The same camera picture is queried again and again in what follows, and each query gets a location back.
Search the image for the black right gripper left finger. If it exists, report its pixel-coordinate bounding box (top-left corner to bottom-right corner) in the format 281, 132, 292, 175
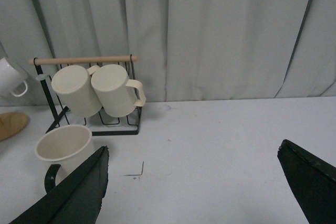
11, 146, 109, 223

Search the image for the cream mug black handle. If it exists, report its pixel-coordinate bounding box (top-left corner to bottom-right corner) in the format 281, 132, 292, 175
35, 124, 96, 194

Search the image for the wooden mug tree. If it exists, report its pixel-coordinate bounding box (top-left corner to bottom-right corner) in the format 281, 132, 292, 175
1, 112, 29, 141

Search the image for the white mug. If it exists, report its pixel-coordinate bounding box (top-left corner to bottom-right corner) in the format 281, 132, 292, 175
1, 58, 28, 97

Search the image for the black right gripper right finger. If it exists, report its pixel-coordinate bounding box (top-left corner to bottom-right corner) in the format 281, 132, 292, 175
277, 140, 335, 223

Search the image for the cream ribbed mug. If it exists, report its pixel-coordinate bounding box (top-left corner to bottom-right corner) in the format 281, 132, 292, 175
51, 65, 102, 118
91, 64, 146, 118

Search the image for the black wire cup rack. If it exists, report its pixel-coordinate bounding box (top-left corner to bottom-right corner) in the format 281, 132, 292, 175
29, 54, 142, 136

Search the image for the cream ribbed mug left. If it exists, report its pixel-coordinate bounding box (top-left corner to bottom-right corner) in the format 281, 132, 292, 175
51, 65, 102, 118

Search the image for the cream ribbed mug right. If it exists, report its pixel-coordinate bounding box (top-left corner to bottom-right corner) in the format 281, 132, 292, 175
91, 64, 146, 118

